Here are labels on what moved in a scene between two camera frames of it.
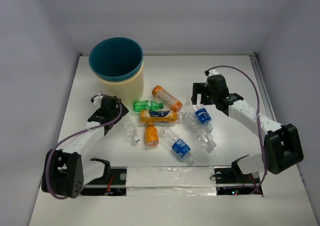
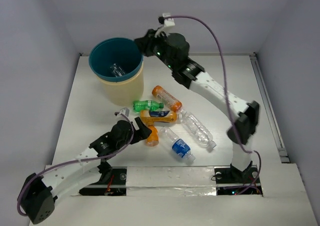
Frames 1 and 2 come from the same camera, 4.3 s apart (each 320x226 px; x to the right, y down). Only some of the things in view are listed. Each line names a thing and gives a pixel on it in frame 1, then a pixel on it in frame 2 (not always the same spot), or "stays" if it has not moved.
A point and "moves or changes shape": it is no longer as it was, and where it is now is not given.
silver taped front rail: x=172 y=181 stays
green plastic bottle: x=138 y=105 stays
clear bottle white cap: x=130 y=128 moves or changes shape
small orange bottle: x=151 y=135 stays
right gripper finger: x=199 y=88 -> x=146 y=43
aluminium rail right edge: x=262 y=87 stays
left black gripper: x=116 y=117 -> x=139 y=129
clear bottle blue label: x=178 y=148 stays
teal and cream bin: x=118 y=63 stays
